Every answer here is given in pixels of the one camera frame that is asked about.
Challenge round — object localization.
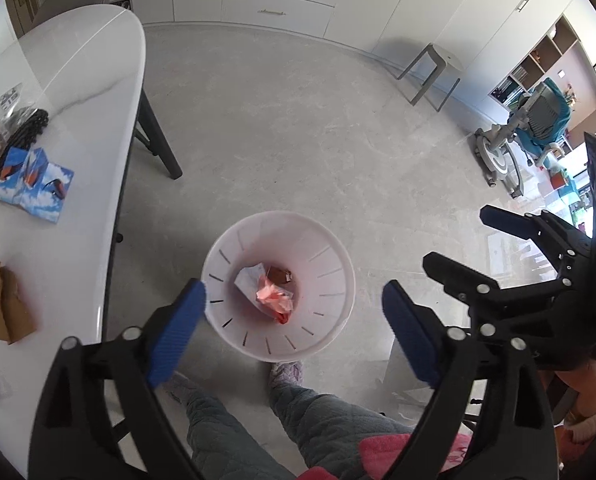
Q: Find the thick black table leg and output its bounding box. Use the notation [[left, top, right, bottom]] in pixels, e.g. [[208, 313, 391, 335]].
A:
[[136, 85, 183, 181]]

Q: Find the thin black table leg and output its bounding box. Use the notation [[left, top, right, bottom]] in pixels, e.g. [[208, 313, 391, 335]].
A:
[[134, 122, 159, 157]]

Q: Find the clear plastic bag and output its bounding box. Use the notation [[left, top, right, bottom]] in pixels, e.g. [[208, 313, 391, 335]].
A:
[[0, 82, 36, 138]]

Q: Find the person's left leg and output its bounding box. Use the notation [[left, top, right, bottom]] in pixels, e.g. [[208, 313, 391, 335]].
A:
[[178, 385, 293, 480]]

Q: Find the white crumpled paper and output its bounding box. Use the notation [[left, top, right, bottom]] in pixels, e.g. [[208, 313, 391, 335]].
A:
[[235, 262, 267, 302]]

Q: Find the white built-in cabinet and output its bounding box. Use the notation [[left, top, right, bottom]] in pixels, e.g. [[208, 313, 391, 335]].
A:
[[115, 0, 584, 126]]

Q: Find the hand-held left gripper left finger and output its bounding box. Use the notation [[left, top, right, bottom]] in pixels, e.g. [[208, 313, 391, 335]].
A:
[[28, 278, 209, 480]]

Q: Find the red patterned cloth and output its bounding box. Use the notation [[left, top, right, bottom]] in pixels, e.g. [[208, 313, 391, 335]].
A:
[[298, 432, 475, 480]]

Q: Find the wooden bookshelf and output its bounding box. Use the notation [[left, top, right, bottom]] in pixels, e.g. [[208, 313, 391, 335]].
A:
[[488, 14, 596, 133]]

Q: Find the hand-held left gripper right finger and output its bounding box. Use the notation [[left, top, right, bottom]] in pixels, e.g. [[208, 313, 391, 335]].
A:
[[378, 280, 564, 480]]

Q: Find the blue sky-print box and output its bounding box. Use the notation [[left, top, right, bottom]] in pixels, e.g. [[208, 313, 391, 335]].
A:
[[0, 147, 46, 206], [20, 160, 74, 224]]

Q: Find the orange-red plastic wrapper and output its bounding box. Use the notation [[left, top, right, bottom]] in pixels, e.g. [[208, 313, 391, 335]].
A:
[[255, 275, 295, 325]]

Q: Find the purple fluffy slipper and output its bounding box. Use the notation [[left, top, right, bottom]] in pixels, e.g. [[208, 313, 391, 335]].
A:
[[164, 371, 195, 404], [269, 360, 305, 397]]

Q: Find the white plastic waste bin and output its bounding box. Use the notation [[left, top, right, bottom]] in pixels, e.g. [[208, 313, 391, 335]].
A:
[[200, 210, 356, 364]]

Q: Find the black woven mesh mat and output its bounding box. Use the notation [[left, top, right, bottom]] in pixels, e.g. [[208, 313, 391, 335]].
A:
[[0, 109, 49, 196]]

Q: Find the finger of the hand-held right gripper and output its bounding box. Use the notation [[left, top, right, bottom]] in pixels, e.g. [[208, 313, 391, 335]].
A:
[[422, 251, 575, 343], [479, 204, 595, 282]]

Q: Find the brown paper bag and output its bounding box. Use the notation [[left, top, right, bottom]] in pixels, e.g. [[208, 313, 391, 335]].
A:
[[0, 242, 36, 345]]

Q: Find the grey stool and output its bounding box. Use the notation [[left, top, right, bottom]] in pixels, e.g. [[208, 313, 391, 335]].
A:
[[397, 42, 465, 112]]

